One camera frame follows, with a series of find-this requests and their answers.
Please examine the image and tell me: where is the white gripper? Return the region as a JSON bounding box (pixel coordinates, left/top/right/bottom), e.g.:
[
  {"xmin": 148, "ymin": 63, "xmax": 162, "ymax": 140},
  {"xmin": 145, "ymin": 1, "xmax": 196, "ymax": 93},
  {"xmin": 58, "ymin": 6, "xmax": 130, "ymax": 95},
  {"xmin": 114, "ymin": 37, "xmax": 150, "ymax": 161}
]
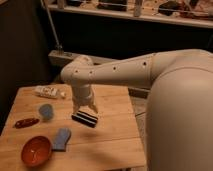
[{"xmin": 72, "ymin": 84, "xmax": 98, "ymax": 114}]

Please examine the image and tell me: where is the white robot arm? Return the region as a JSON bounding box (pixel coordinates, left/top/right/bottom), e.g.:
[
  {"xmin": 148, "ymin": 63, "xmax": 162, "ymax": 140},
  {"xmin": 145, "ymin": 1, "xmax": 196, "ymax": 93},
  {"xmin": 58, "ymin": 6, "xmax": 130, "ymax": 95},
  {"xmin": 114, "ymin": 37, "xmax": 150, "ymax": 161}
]
[{"xmin": 61, "ymin": 49, "xmax": 213, "ymax": 171}]

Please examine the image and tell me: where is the black white striped block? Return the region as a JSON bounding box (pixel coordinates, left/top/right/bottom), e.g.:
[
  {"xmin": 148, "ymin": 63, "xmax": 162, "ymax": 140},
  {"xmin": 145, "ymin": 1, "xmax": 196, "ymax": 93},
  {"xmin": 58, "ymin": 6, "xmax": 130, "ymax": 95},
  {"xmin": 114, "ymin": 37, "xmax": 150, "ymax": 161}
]
[{"xmin": 71, "ymin": 111, "xmax": 98, "ymax": 128}]

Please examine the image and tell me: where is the blue plastic cup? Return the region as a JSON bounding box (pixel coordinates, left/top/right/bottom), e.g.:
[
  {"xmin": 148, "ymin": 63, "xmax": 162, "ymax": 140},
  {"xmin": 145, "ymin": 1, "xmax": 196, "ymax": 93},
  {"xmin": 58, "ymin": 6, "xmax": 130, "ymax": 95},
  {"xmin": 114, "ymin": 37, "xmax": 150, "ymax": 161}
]
[{"xmin": 39, "ymin": 104, "xmax": 53, "ymax": 120}]

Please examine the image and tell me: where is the white plastic bottle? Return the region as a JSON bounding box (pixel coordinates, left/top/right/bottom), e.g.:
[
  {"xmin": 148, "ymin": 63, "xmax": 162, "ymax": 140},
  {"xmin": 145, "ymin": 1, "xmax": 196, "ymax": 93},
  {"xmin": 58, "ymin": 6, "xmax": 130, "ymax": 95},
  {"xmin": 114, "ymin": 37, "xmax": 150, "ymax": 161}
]
[{"xmin": 34, "ymin": 86, "xmax": 66, "ymax": 99}]

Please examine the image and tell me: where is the blue oven mitt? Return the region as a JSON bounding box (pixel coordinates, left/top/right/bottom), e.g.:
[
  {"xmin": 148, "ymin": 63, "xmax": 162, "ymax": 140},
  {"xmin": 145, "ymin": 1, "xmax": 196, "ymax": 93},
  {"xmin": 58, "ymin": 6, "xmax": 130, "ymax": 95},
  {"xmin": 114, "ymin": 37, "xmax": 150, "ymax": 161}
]
[{"xmin": 52, "ymin": 128, "xmax": 71, "ymax": 151}]

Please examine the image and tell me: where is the wooden table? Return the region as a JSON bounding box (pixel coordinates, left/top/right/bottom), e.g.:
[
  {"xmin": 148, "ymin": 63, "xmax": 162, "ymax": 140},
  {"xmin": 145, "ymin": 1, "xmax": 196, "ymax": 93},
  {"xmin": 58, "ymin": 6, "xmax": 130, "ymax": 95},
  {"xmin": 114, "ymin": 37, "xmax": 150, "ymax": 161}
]
[{"xmin": 0, "ymin": 84, "xmax": 146, "ymax": 171}]

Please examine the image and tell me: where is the dark red oblong object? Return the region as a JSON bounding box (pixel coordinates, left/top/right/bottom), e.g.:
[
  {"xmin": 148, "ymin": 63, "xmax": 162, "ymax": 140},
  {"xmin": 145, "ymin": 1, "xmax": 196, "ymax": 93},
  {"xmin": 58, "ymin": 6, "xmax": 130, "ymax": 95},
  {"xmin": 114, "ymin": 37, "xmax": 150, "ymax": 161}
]
[{"xmin": 14, "ymin": 118, "xmax": 39, "ymax": 129}]

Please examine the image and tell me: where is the metal pole stand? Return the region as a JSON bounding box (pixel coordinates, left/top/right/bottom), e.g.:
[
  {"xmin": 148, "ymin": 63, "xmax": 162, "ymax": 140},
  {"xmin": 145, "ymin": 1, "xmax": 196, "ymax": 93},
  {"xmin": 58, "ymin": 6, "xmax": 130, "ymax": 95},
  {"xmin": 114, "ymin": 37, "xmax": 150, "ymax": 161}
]
[{"xmin": 42, "ymin": 0, "xmax": 63, "ymax": 54}]

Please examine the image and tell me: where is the orange bowl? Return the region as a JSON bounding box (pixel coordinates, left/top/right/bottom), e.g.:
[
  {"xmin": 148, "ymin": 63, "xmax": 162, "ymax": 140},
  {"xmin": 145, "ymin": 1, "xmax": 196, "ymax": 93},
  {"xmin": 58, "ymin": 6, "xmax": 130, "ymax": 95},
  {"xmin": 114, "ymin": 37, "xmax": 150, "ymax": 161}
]
[{"xmin": 21, "ymin": 136, "xmax": 52, "ymax": 167}]

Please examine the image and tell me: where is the white wall shelf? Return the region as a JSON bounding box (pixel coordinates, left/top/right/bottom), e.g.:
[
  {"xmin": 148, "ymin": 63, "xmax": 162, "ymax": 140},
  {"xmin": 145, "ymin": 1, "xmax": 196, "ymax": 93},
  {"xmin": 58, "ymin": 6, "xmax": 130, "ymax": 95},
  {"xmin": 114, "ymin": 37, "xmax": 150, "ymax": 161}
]
[{"xmin": 44, "ymin": 0, "xmax": 213, "ymax": 29}]

